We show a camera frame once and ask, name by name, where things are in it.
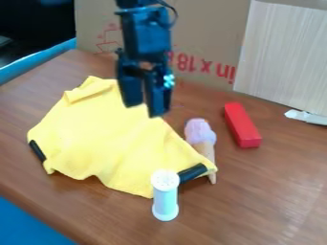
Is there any red block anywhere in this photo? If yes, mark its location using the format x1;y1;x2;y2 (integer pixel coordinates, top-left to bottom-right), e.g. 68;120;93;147
223;101;264;149

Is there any wooden board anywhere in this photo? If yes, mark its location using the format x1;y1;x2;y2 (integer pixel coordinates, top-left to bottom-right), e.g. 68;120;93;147
232;0;327;118

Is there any cardboard box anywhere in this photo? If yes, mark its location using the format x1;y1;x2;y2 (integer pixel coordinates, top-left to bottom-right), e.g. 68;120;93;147
73;0;253;92

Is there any yellow cloth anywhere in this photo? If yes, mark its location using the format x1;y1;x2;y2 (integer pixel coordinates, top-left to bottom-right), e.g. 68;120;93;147
27;75;220;199

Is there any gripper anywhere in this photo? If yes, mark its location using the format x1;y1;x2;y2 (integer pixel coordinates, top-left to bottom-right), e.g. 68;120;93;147
112;6;178;119

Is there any toy ice cream cone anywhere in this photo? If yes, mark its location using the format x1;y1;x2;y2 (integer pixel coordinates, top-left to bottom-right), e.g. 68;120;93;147
183;118;219;186

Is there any white salt shaker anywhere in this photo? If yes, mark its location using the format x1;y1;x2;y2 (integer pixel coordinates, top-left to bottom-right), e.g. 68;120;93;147
149;168;182;223

